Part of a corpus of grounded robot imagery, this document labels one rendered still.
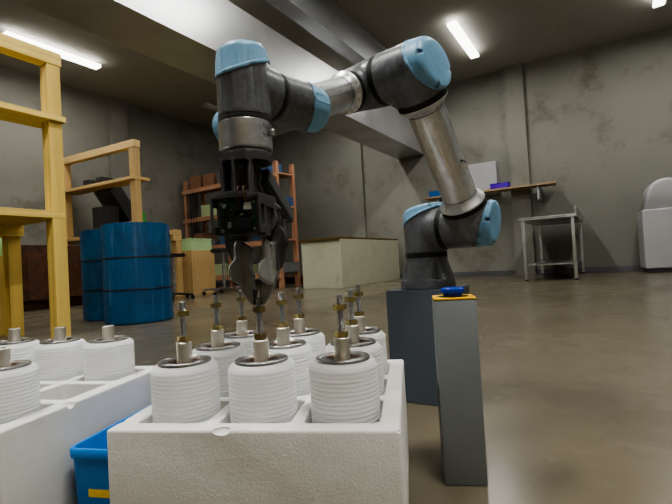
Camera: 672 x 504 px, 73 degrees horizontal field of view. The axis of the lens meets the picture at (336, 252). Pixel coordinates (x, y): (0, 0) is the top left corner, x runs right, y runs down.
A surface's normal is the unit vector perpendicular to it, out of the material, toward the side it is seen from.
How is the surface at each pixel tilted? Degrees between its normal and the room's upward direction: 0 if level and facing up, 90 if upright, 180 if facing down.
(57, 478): 90
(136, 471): 90
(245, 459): 90
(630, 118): 90
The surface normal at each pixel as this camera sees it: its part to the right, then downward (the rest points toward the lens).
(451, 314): -0.16, -0.01
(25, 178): 0.85, -0.06
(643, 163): -0.52, 0.01
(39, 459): 0.98, -0.06
